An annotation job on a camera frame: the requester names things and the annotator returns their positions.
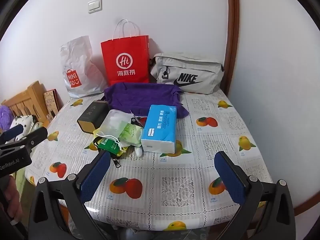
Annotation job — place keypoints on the clear plastic bag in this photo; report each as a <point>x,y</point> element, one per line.
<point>113,122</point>

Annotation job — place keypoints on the grey sling bag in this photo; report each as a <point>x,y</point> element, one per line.
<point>190,65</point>

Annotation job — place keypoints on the green bedsheet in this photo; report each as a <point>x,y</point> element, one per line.
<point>23,185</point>

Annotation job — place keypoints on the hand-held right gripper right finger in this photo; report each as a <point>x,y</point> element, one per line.
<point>230,177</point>

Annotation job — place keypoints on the brown wooden door frame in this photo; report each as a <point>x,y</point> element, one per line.
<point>233,30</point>

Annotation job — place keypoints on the purple towel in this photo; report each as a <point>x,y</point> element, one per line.
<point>140,97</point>

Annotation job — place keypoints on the yellow zip pouch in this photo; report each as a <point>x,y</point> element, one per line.
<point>97,133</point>

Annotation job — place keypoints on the white spotted pillow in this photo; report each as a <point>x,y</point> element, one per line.
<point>25,122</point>

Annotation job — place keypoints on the brown patterned box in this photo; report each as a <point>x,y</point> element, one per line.
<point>50,102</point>

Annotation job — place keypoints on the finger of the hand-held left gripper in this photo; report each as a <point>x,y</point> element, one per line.
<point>12,131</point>
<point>32,137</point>

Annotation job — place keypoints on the dark green sachet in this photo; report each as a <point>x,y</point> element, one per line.
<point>108,146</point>

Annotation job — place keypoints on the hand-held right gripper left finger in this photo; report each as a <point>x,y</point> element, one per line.
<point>96,175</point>

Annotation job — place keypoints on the blue tissue pack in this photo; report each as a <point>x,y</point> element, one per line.
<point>160,127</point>

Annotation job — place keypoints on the dark box with gold base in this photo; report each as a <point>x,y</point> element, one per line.
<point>92,116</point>

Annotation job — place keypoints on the white tissue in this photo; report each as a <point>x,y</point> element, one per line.
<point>138,152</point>

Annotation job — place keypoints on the white light switch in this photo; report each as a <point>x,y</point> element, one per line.
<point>95,5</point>

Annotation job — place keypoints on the person's left forearm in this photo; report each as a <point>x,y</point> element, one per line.
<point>10,230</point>

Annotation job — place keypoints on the red paper bag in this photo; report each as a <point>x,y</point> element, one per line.
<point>125,45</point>

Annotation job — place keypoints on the white plastic shopping bag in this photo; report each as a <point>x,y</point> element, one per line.
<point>80,60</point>

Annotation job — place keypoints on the person's left hand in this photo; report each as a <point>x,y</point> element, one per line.
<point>15,200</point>

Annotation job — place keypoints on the wooden headboard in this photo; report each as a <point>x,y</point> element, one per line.
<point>27,97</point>

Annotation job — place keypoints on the light green wipes packet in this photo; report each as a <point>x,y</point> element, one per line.
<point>131,133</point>

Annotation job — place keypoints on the purple plush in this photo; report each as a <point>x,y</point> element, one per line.
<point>5,117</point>

